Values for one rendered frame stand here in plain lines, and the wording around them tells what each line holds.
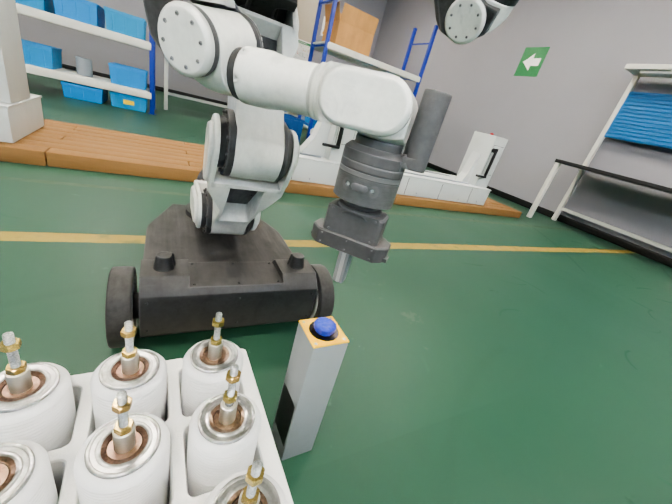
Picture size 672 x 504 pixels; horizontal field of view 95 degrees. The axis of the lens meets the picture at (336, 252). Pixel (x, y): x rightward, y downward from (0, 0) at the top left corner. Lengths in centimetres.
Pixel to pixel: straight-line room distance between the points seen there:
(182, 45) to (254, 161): 29
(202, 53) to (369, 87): 21
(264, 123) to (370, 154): 37
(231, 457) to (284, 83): 48
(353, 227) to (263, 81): 22
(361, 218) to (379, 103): 15
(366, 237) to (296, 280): 50
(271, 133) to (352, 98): 36
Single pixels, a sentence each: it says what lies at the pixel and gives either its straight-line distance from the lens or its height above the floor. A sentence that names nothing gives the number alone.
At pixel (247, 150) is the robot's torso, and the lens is 70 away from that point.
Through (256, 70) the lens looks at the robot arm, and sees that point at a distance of 47.
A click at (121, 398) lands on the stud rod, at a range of 43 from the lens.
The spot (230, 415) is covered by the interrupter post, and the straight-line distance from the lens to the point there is 49.
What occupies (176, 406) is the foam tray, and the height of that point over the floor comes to 18.
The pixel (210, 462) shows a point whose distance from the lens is 51.
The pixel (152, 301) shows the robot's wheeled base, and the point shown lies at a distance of 85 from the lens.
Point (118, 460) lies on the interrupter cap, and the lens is 49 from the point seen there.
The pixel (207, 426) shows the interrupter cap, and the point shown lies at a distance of 50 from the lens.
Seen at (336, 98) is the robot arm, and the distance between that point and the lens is 40.
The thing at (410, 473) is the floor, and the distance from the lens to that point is 85.
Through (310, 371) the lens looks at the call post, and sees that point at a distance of 57.
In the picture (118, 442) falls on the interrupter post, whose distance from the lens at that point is 48.
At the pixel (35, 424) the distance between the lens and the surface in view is 58.
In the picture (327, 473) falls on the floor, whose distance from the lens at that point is 78.
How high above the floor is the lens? 67
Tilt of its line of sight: 25 degrees down
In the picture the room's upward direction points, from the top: 16 degrees clockwise
